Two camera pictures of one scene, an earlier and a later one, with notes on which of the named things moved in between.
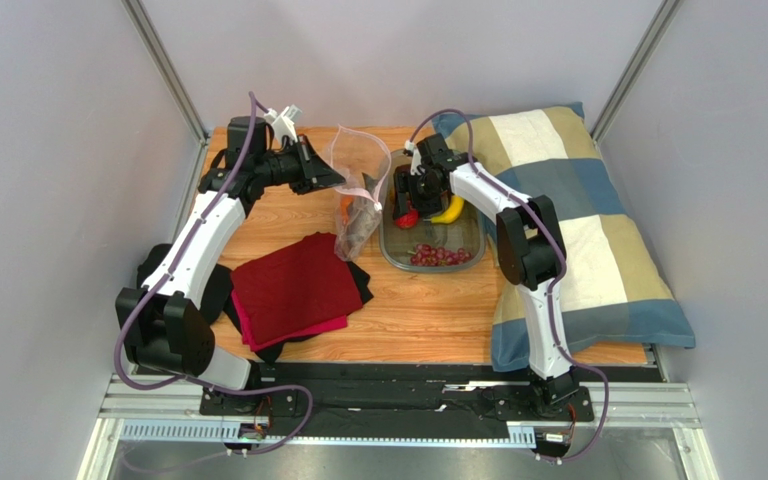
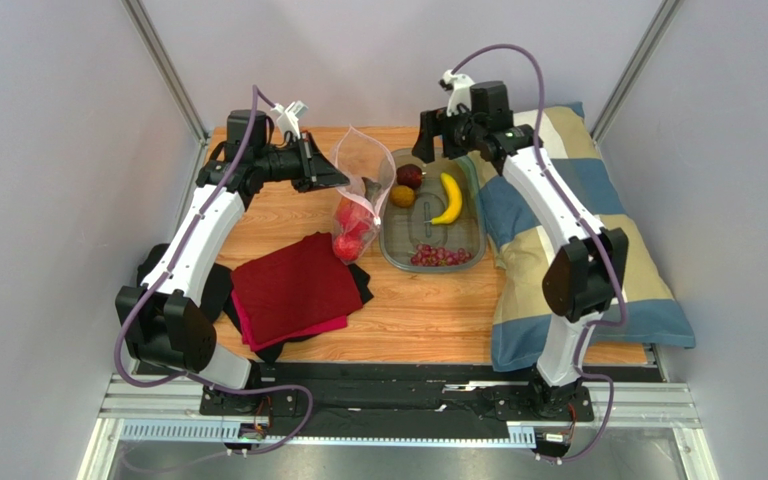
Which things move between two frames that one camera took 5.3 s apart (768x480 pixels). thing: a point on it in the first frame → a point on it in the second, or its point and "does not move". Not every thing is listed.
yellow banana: x=452 y=213 does not move
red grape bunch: x=425 y=255 does not move
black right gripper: x=413 y=199 → x=442 y=127
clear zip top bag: x=360 y=165 does not move
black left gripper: x=313 y=173 does not move
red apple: x=408 y=220 → x=347 y=247
